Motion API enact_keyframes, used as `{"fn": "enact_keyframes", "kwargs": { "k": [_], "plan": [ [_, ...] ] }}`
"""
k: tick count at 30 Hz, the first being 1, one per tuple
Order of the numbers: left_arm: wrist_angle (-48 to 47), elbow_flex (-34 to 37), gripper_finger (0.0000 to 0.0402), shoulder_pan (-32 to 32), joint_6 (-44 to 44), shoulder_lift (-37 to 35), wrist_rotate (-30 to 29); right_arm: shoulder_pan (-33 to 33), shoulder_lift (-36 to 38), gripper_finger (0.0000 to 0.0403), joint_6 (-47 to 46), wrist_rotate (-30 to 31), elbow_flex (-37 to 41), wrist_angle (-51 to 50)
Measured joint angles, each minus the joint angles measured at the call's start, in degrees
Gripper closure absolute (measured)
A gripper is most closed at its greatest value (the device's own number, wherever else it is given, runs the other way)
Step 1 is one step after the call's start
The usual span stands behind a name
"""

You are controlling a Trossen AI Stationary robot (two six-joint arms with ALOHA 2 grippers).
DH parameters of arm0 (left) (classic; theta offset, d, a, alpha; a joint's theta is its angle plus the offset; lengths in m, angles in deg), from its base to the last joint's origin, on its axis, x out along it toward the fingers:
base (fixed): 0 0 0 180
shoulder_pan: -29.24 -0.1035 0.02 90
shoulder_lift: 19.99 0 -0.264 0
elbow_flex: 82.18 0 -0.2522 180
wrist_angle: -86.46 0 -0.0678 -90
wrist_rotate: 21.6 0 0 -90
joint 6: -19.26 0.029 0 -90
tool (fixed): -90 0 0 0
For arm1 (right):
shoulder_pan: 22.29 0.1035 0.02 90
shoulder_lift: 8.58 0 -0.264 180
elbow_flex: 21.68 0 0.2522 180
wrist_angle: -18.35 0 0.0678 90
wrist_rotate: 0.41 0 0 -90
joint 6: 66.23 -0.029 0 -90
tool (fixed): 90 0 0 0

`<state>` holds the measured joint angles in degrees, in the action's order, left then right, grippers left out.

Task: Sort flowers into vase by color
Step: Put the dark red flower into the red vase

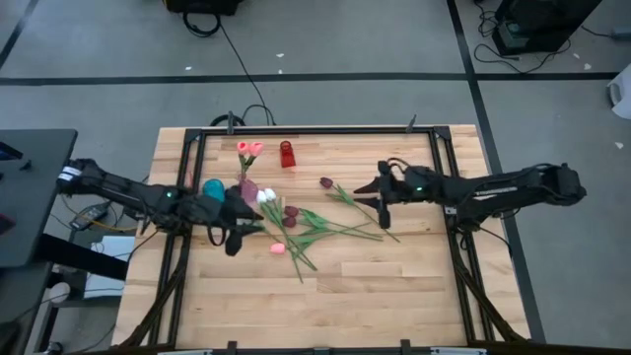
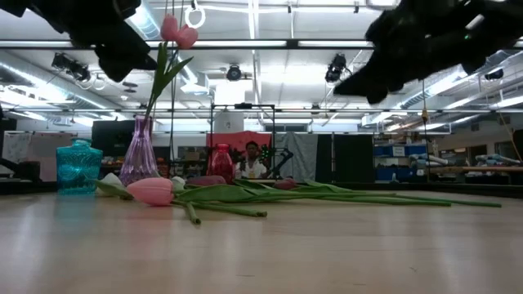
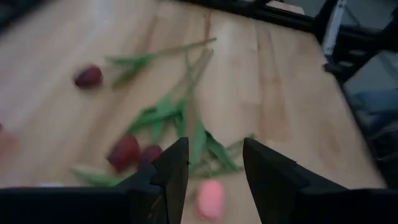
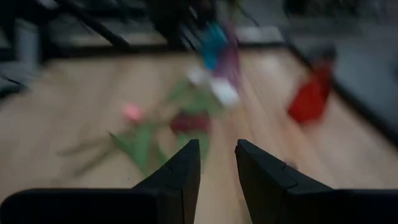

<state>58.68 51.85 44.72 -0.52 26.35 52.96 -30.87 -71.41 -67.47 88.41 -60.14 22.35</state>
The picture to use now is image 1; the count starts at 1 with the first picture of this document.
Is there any red glass vase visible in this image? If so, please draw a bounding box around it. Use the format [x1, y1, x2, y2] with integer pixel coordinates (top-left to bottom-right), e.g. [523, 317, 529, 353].
[279, 140, 298, 170]

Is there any white plastic object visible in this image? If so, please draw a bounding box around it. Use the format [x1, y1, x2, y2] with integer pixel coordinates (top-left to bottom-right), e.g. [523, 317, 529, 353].
[606, 63, 631, 120]

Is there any teal glass vase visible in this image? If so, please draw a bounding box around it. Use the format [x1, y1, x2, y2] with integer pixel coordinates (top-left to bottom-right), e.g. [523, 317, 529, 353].
[202, 178, 227, 203]

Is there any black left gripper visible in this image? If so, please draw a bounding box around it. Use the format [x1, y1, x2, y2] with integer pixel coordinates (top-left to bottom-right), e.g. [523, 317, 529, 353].
[184, 188, 266, 257]

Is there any white round object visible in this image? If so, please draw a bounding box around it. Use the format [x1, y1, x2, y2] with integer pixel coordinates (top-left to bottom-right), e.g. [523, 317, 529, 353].
[47, 281, 73, 305]

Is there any black equipment cabinet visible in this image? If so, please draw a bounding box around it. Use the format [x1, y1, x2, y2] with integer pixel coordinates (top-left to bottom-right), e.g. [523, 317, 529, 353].
[492, 0, 603, 56]

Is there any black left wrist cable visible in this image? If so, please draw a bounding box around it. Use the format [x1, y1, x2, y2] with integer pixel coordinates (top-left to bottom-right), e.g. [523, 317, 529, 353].
[205, 224, 229, 248]

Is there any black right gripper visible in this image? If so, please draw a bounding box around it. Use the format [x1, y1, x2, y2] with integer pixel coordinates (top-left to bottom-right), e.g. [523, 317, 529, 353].
[353, 160, 429, 230]

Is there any purple glass vase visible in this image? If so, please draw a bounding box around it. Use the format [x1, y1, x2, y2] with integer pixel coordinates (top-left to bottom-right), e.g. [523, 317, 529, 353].
[238, 172, 259, 204]

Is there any black desk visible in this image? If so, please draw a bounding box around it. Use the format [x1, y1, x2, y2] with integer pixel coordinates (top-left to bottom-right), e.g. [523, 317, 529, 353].
[0, 128, 79, 270]

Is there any black aluminium table frame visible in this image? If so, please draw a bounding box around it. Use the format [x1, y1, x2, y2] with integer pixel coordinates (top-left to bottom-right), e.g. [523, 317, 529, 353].
[117, 125, 531, 355]

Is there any black floor cable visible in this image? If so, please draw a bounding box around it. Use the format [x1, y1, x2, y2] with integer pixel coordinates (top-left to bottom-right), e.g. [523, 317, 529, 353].
[182, 10, 277, 127]

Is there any black cable tangle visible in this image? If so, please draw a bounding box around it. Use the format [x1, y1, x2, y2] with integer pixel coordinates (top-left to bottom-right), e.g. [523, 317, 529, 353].
[472, 0, 573, 75]

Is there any yellow floor cable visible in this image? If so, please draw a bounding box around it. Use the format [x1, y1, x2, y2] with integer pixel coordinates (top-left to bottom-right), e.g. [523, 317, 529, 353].
[73, 206, 139, 233]

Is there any black box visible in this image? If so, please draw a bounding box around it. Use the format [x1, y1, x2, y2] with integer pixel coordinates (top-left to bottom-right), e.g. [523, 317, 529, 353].
[164, 0, 244, 15]

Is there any black crossbar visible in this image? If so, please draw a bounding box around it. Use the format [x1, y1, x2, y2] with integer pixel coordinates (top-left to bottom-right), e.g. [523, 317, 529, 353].
[36, 234, 129, 282]

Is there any black power adapter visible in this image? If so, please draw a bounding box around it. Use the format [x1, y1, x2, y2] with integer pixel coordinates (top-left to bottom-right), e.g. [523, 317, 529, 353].
[68, 201, 112, 232]

